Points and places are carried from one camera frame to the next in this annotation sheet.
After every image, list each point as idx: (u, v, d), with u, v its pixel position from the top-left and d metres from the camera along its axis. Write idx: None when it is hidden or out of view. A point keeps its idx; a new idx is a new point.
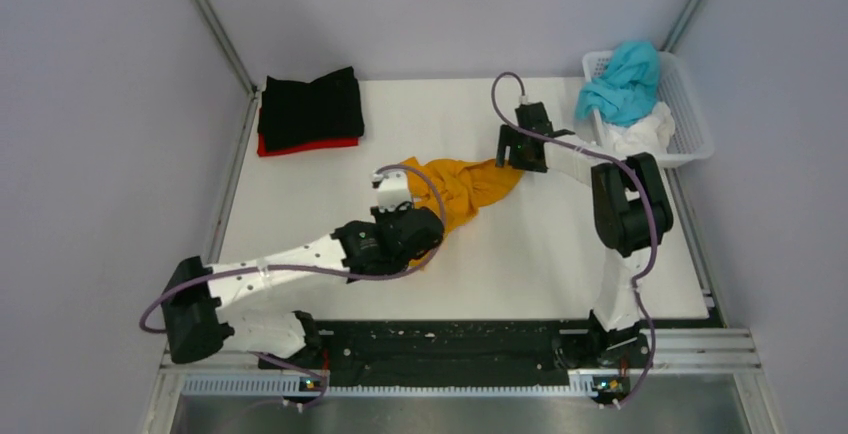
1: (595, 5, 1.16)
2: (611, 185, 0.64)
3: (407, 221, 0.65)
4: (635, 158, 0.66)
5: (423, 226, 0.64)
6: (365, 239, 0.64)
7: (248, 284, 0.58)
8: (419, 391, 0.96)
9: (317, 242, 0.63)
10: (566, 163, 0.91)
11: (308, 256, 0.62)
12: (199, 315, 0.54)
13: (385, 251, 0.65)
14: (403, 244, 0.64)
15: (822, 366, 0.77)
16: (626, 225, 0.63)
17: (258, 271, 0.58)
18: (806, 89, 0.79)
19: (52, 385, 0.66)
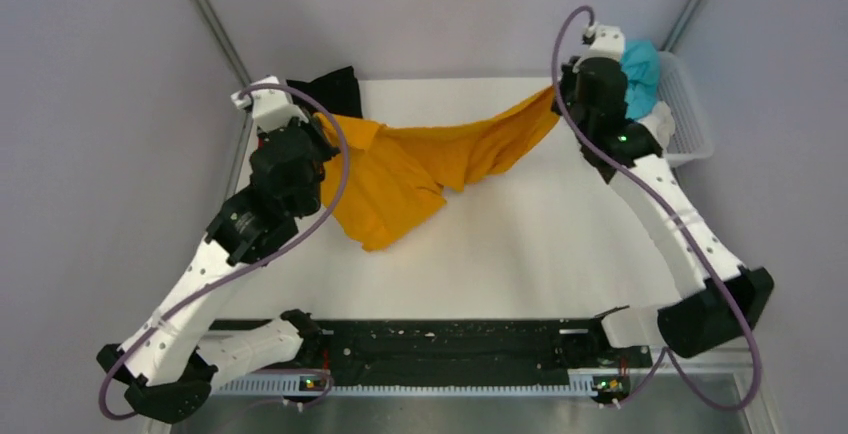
1: (599, 0, 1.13)
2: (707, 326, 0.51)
3: (257, 168, 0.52)
4: (750, 279, 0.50)
5: (272, 166, 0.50)
6: (237, 221, 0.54)
7: (159, 343, 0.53)
8: (419, 391, 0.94)
9: (196, 257, 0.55)
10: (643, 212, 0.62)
11: (199, 280, 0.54)
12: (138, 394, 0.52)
13: (261, 212, 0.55)
14: (275, 193, 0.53)
15: (822, 374, 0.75)
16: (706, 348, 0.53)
17: (155, 328, 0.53)
18: (813, 91, 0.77)
19: (58, 390, 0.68)
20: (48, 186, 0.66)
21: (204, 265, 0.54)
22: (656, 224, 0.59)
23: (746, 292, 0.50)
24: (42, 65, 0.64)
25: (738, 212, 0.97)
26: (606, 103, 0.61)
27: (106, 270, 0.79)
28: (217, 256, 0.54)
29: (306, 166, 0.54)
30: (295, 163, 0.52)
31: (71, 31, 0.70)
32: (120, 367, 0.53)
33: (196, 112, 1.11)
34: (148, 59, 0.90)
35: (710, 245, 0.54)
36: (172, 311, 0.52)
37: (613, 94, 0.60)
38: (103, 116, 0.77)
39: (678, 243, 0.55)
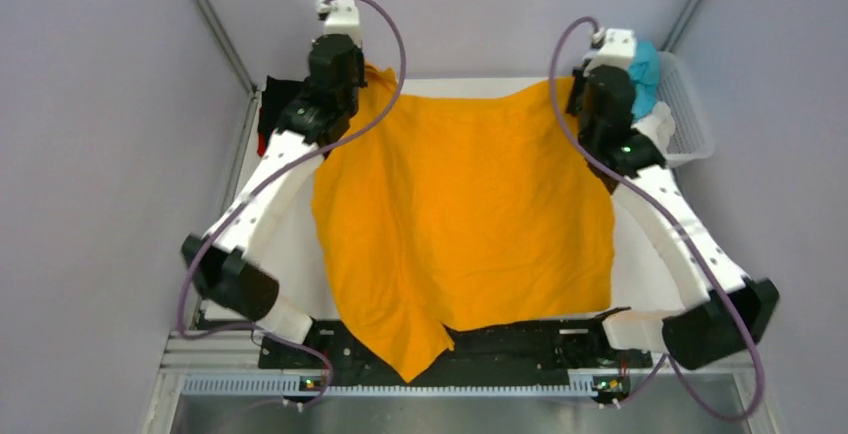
1: (599, 0, 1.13)
2: (718, 327, 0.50)
3: (316, 62, 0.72)
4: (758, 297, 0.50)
5: (326, 57, 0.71)
6: (303, 114, 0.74)
7: (250, 218, 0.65)
8: (419, 391, 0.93)
9: (272, 149, 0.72)
10: (650, 223, 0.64)
11: (281, 160, 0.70)
12: (236, 266, 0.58)
13: (321, 106, 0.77)
14: (332, 85, 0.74)
15: (824, 373, 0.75)
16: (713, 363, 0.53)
17: (246, 200, 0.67)
18: (813, 87, 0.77)
19: (55, 386, 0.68)
20: (55, 186, 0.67)
21: (283, 147, 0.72)
22: (660, 235, 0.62)
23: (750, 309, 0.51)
24: (43, 66, 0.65)
25: (737, 211, 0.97)
26: (613, 118, 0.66)
27: (107, 267, 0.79)
28: (289, 142, 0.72)
29: (326, 69, 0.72)
30: (332, 64, 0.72)
31: (76, 33, 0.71)
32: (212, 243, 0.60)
33: (198, 113, 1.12)
34: (152, 59, 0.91)
35: (714, 257, 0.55)
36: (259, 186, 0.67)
37: (623, 115, 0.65)
38: (109, 116, 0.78)
39: (683, 254, 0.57)
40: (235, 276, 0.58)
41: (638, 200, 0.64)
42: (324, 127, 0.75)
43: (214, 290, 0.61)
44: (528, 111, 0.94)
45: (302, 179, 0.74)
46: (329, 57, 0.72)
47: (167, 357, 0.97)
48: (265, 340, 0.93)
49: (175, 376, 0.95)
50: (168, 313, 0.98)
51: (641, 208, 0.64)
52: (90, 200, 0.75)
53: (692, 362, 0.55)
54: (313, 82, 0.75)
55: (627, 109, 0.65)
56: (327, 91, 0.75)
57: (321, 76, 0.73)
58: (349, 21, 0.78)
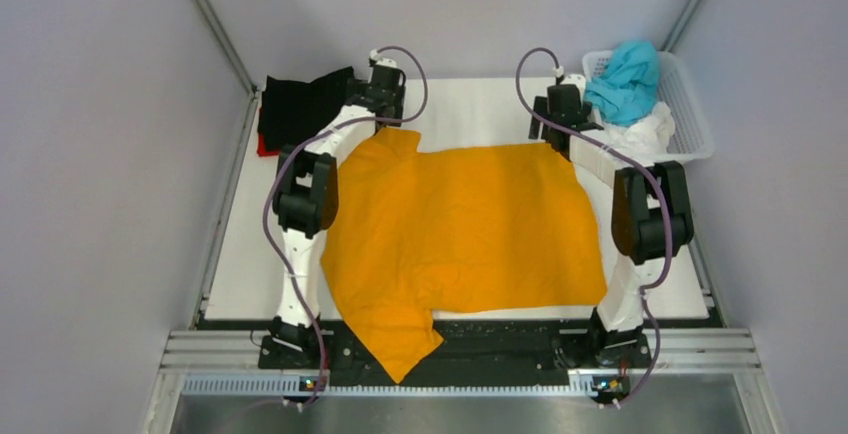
1: (599, 1, 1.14)
2: (634, 192, 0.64)
3: (379, 69, 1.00)
4: (662, 166, 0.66)
5: (391, 67, 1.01)
6: (365, 97, 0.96)
7: (331, 141, 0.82)
8: (419, 392, 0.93)
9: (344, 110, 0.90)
10: (588, 161, 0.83)
11: (350, 114, 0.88)
12: (326, 163, 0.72)
13: (376, 91, 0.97)
14: (386, 83, 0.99)
15: (825, 374, 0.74)
16: (642, 233, 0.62)
17: (331, 133, 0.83)
18: (813, 87, 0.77)
19: (52, 389, 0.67)
20: (52, 187, 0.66)
21: (354, 112, 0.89)
22: (596, 160, 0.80)
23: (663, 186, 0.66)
24: (43, 66, 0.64)
25: (738, 211, 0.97)
26: (564, 109, 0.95)
27: (107, 266, 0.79)
28: (359, 109, 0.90)
29: (390, 76, 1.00)
30: (390, 74, 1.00)
31: (74, 32, 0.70)
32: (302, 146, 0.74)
33: (198, 113, 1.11)
34: (152, 59, 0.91)
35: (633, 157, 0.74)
36: (343, 123, 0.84)
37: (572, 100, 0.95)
38: (108, 116, 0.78)
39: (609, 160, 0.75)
40: (323, 172, 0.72)
41: (580, 145, 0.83)
42: (376, 104, 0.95)
43: (289, 199, 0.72)
44: (512, 157, 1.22)
45: (365, 129, 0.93)
46: (388, 70, 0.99)
47: (167, 357, 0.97)
48: (265, 338, 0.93)
49: (174, 376, 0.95)
50: (167, 313, 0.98)
51: (580, 146, 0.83)
52: (91, 201, 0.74)
53: (632, 249, 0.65)
54: (374, 82, 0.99)
55: (574, 104, 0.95)
56: (378, 82, 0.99)
57: (379, 77, 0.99)
58: (394, 63, 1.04)
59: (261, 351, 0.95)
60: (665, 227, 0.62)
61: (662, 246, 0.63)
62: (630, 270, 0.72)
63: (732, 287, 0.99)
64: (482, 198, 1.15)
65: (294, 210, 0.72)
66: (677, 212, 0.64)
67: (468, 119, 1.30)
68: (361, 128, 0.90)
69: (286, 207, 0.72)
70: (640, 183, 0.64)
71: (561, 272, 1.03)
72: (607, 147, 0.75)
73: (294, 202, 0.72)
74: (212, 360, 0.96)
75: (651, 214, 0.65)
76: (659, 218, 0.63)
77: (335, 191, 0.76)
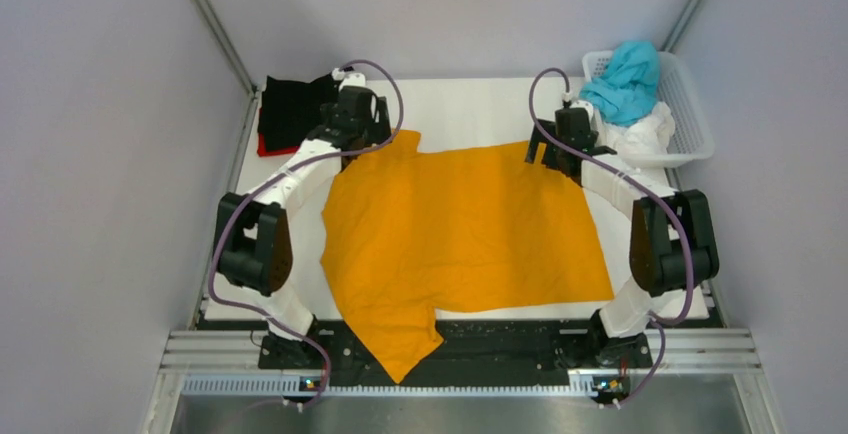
1: (599, 0, 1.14)
2: (654, 224, 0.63)
3: (346, 96, 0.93)
4: (684, 194, 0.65)
5: (358, 93, 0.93)
6: (330, 131, 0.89)
7: (285, 186, 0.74)
8: (419, 392, 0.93)
9: (304, 149, 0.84)
10: (605, 187, 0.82)
11: (308, 154, 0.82)
12: (271, 216, 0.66)
13: (344, 123, 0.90)
14: (354, 114, 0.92)
15: (825, 376, 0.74)
16: (664, 267, 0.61)
17: (283, 176, 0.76)
18: (813, 87, 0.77)
19: (53, 388, 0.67)
20: (52, 187, 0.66)
21: (315, 150, 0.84)
22: (611, 186, 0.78)
23: (686, 216, 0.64)
24: (44, 65, 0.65)
25: (738, 212, 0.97)
26: (574, 133, 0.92)
27: (107, 267, 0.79)
28: (319, 146, 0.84)
29: (357, 103, 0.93)
30: (358, 100, 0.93)
31: (75, 31, 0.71)
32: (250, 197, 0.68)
33: (198, 113, 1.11)
34: (152, 58, 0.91)
35: (650, 183, 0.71)
36: (297, 164, 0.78)
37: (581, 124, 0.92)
38: (108, 117, 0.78)
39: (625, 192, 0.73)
40: (268, 225, 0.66)
41: (595, 170, 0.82)
42: (343, 138, 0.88)
43: (232, 257, 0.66)
44: (511, 157, 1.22)
45: (327, 170, 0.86)
46: (354, 96, 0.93)
47: (168, 357, 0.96)
48: (266, 339, 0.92)
49: (175, 376, 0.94)
50: (168, 313, 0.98)
51: (596, 171, 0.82)
52: (92, 200, 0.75)
53: (651, 283, 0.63)
54: (342, 108, 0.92)
55: (584, 128, 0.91)
56: (346, 111, 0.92)
57: (347, 105, 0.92)
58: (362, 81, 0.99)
59: (261, 351, 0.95)
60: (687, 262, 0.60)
61: (683, 280, 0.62)
62: (642, 294, 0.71)
63: (732, 287, 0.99)
64: (481, 200, 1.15)
65: (240, 269, 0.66)
66: (700, 244, 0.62)
67: (468, 119, 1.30)
68: (321, 169, 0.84)
69: (231, 267, 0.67)
70: (660, 215, 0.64)
71: (562, 273, 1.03)
72: (621, 173, 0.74)
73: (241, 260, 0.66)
74: (212, 360, 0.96)
75: (672, 246, 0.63)
76: (680, 252, 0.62)
77: (285, 243, 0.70)
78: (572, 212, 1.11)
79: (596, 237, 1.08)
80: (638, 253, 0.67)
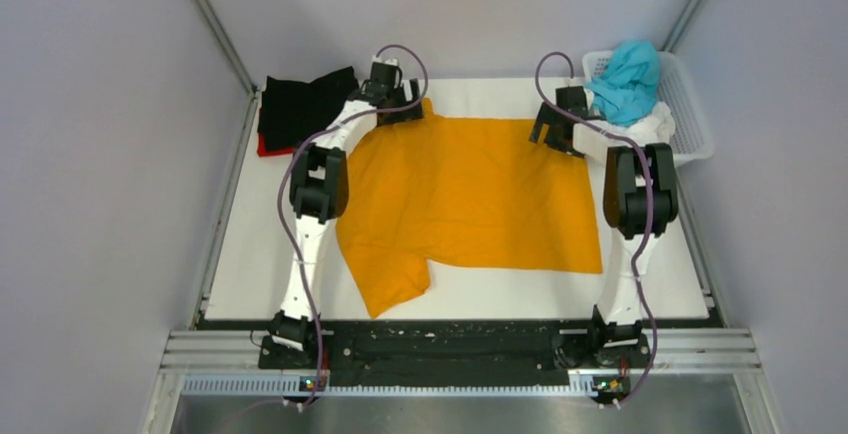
1: (601, 1, 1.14)
2: (620, 167, 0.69)
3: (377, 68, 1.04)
4: (652, 146, 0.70)
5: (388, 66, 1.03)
6: (365, 89, 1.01)
7: (340, 136, 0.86)
8: (419, 391, 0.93)
9: (348, 107, 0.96)
10: (589, 145, 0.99)
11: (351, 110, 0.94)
12: (337, 157, 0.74)
13: (376, 88, 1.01)
14: (386, 80, 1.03)
15: (824, 375, 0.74)
16: (628, 207, 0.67)
17: (338, 129, 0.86)
18: (812, 89, 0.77)
19: (51, 390, 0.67)
20: (49, 190, 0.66)
21: (357, 107, 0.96)
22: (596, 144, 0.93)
23: (653, 161, 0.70)
24: (43, 67, 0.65)
25: (738, 211, 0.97)
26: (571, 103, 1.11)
27: (107, 268, 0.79)
28: (361, 104, 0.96)
29: (387, 75, 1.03)
30: (386, 71, 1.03)
31: (74, 33, 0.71)
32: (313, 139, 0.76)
33: (199, 114, 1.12)
34: (152, 59, 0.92)
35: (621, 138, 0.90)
36: (349, 118, 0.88)
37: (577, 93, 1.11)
38: (107, 118, 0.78)
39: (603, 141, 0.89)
40: (334, 166, 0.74)
41: (582, 131, 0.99)
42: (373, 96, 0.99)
43: (305, 189, 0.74)
44: (516, 138, 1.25)
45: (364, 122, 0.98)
46: (385, 67, 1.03)
47: (167, 357, 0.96)
48: (266, 338, 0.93)
49: (175, 377, 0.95)
50: (168, 313, 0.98)
51: (583, 131, 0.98)
52: (89, 202, 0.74)
53: (619, 221, 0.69)
54: (373, 78, 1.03)
55: (579, 100, 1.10)
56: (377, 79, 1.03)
57: (378, 76, 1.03)
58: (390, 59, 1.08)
59: (260, 351, 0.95)
60: (649, 205, 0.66)
61: (645, 221, 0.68)
62: (621, 247, 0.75)
63: (732, 288, 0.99)
64: (482, 179, 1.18)
65: (309, 200, 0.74)
66: (663, 189, 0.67)
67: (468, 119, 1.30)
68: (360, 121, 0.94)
69: (301, 199, 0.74)
70: (627, 159, 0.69)
71: (553, 246, 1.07)
72: (603, 130, 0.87)
73: (313, 194, 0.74)
74: (212, 360, 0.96)
75: (639, 190, 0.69)
76: (644, 195, 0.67)
77: (345, 182, 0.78)
78: (570, 195, 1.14)
79: (596, 238, 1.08)
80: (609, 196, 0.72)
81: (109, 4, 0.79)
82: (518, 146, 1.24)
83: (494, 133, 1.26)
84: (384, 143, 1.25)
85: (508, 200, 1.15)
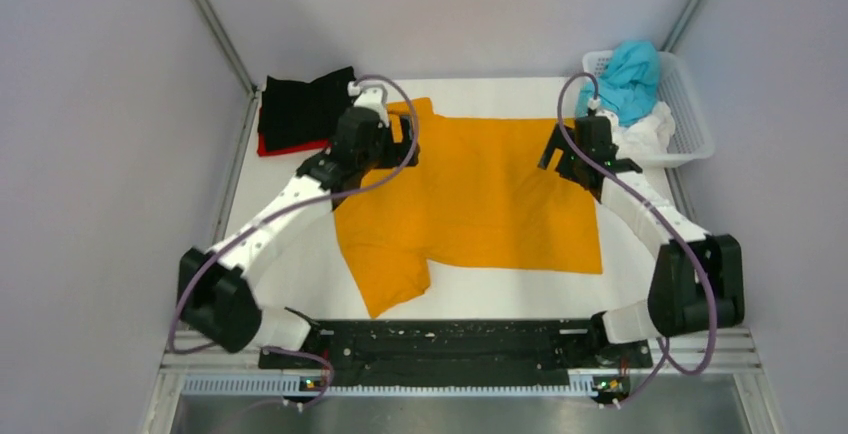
1: (601, 1, 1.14)
2: (681, 269, 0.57)
3: (343, 129, 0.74)
4: (715, 239, 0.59)
5: (358, 123, 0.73)
6: (323, 166, 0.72)
7: (253, 243, 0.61)
8: (419, 391, 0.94)
9: (289, 187, 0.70)
10: (626, 210, 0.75)
11: (292, 197, 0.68)
12: (232, 285, 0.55)
13: (342, 162, 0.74)
14: (355, 144, 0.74)
15: (826, 375, 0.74)
16: (686, 316, 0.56)
17: (255, 229, 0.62)
18: (813, 87, 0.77)
19: (51, 389, 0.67)
20: (50, 187, 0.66)
21: (300, 190, 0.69)
22: (634, 214, 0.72)
23: (717, 263, 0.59)
24: (44, 65, 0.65)
25: (739, 212, 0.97)
26: (595, 143, 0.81)
27: (107, 267, 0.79)
28: (309, 187, 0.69)
29: (359, 133, 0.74)
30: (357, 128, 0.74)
31: (75, 32, 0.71)
32: (216, 258, 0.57)
33: (198, 113, 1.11)
34: (151, 58, 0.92)
35: (678, 221, 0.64)
36: (272, 215, 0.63)
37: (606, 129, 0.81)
38: (107, 117, 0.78)
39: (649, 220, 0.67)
40: (227, 296, 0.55)
41: (615, 189, 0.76)
42: (333, 179, 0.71)
43: (195, 313, 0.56)
44: (516, 140, 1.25)
45: (310, 211, 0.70)
46: (356, 123, 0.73)
47: (168, 357, 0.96)
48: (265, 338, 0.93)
49: (175, 376, 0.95)
50: (167, 313, 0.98)
51: (617, 193, 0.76)
52: (90, 200, 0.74)
53: (669, 327, 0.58)
54: (340, 140, 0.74)
55: (606, 138, 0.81)
56: (345, 143, 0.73)
57: (346, 136, 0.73)
58: (375, 105, 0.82)
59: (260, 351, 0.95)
60: (709, 313, 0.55)
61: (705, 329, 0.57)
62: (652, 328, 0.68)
63: None
64: (481, 181, 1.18)
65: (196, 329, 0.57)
66: (726, 293, 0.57)
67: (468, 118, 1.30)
68: (306, 214, 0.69)
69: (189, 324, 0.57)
70: (684, 261, 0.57)
71: (555, 247, 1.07)
72: (647, 204, 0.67)
73: (204, 318, 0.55)
74: (212, 360, 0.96)
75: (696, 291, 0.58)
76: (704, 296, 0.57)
77: (246, 306, 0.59)
78: (570, 195, 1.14)
79: (596, 239, 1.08)
80: (656, 298, 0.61)
81: (109, 2, 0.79)
82: (518, 146, 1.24)
83: (493, 134, 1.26)
84: None
85: (508, 201, 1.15)
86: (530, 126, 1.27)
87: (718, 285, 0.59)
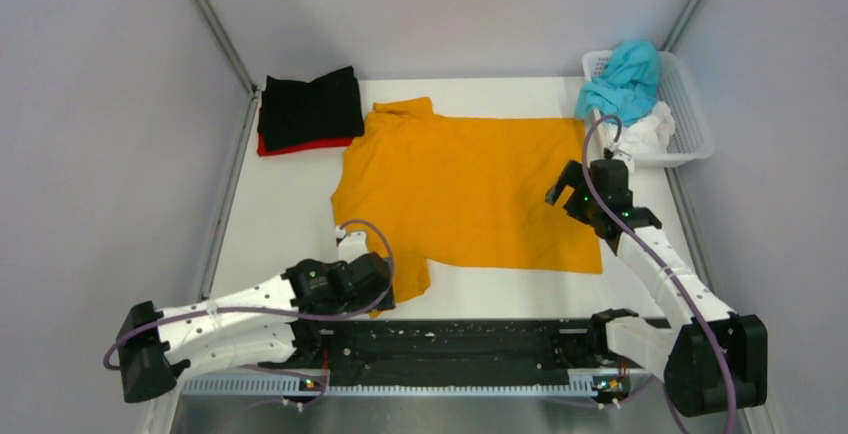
1: (600, 1, 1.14)
2: (705, 356, 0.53)
3: (359, 264, 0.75)
4: (741, 320, 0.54)
5: (373, 269, 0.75)
6: (314, 279, 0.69)
7: (196, 327, 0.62)
8: (419, 391, 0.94)
9: (268, 283, 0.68)
10: (641, 269, 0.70)
11: (258, 297, 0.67)
12: (148, 359, 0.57)
13: (335, 285, 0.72)
14: (355, 283, 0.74)
15: (825, 375, 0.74)
16: (705, 398, 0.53)
17: (206, 314, 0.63)
18: (812, 88, 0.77)
19: (52, 387, 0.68)
20: (50, 184, 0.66)
21: (271, 291, 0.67)
22: (652, 277, 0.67)
23: (738, 343, 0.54)
24: (45, 63, 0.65)
25: (738, 212, 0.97)
26: (611, 190, 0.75)
27: (106, 266, 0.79)
28: (284, 294, 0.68)
29: (367, 275, 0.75)
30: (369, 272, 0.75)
31: (75, 29, 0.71)
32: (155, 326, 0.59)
33: (198, 113, 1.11)
34: (151, 57, 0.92)
35: (700, 293, 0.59)
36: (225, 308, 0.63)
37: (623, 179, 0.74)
38: (106, 115, 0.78)
39: (669, 290, 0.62)
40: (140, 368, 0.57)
41: (632, 245, 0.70)
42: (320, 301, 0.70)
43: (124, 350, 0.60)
44: (515, 140, 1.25)
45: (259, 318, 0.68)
46: (370, 268, 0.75)
47: None
48: None
49: None
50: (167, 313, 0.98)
51: (634, 250, 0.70)
52: (90, 198, 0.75)
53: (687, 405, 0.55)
54: (350, 268, 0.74)
55: (623, 184, 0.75)
56: (352, 279, 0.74)
57: (357, 270, 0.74)
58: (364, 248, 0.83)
59: None
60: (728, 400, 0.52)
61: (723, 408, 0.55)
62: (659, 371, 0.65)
63: (730, 287, 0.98)
64: (481, 182, 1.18)
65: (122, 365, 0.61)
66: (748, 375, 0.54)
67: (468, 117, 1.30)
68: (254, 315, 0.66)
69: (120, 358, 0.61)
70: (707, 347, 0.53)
71: (556, 247, 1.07)
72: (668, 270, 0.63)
73: (125, 358, 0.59)
74: None
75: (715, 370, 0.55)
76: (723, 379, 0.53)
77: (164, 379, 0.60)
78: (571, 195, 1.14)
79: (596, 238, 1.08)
80: (671, 372, 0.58)
81: (110, 1, 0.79)
82: (516, 147, 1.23)
83: (491, 135, 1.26)
84: (384, 140, 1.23)
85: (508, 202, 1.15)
86: (528, 125, 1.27)
87: (738, 363, 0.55)
